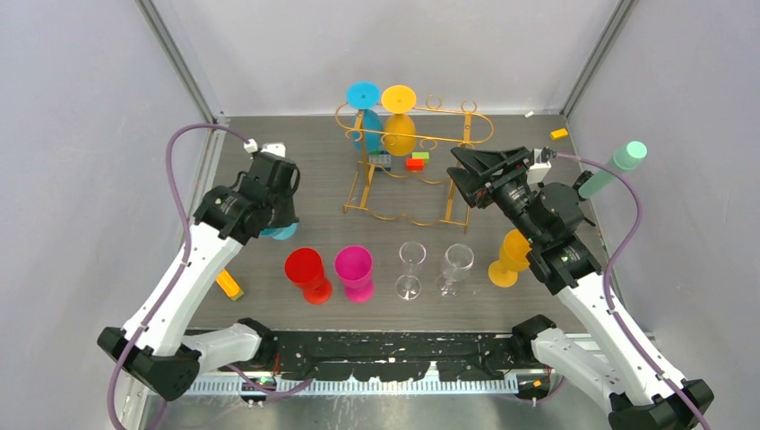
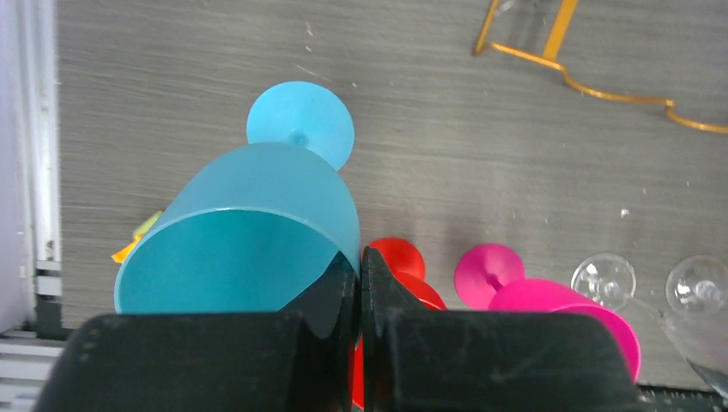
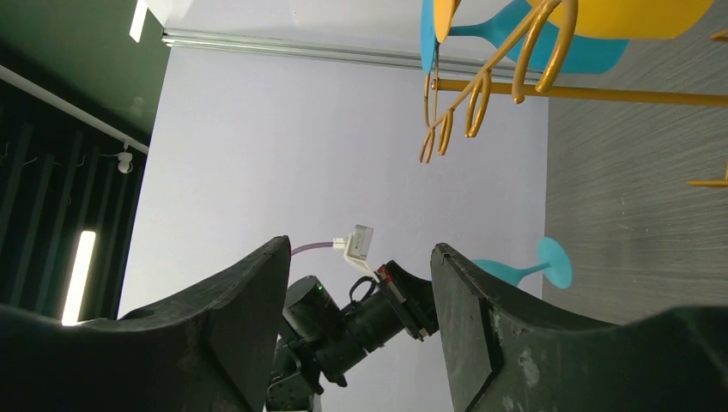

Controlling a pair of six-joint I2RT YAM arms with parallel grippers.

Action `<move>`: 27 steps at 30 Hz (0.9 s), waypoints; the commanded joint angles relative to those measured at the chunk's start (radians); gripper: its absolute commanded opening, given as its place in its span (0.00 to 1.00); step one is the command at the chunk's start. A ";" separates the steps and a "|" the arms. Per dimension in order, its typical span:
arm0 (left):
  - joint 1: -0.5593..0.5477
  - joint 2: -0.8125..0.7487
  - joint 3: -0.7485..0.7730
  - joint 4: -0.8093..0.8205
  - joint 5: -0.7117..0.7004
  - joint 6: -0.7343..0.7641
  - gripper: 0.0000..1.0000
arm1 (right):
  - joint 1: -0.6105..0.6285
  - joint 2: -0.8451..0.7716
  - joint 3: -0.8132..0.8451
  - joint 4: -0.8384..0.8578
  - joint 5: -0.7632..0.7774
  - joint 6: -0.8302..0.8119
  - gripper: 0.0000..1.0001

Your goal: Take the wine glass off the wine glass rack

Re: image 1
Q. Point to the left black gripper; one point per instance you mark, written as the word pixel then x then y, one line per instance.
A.
pixel 289 218

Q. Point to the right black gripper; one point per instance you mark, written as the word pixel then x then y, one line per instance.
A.
pixel 476 187

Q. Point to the teal back wine glass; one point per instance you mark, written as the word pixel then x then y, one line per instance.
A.
pixel 280 234

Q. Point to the yellow back wine glass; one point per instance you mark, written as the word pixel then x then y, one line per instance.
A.
pixel 400 130

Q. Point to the orange front wine glass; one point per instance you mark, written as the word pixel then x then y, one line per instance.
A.
pixel 512 260

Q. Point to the clear wine glass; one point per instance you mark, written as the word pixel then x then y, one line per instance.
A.
pixel 412 255
pixel 454 269

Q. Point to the red back wine glass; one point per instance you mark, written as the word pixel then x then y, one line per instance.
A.
pixel 304 268

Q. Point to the magenta wine glass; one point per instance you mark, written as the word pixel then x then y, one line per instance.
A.
pixel 354 267

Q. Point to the blue back wine glass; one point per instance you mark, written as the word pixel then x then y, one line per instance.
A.
pixel 363 96

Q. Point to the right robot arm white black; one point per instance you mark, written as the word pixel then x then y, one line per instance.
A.
pixel 631 381

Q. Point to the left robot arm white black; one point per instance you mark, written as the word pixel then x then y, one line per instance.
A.
pixel 165 358

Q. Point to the red green toy bricks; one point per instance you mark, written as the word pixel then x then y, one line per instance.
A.
pixel 417 161

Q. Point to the yellow small block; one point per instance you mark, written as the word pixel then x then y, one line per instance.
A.
pixel 559 134

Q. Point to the blue green toy bricks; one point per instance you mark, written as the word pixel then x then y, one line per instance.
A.
pixel 381 161

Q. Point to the orange block on table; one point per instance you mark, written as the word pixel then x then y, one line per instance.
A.
pixel 229 286

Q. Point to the mint green cylinder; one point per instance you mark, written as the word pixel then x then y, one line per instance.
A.
pixel 622 161

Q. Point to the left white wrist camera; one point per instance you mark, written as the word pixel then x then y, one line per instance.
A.
pixel 252 147

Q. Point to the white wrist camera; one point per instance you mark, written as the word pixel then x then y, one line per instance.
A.
pixel 539 165
pixel 252 147

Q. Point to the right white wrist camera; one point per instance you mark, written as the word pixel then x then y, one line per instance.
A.
pixel 539 165

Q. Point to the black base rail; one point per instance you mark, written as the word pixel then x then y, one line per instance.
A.
pixel 398 362

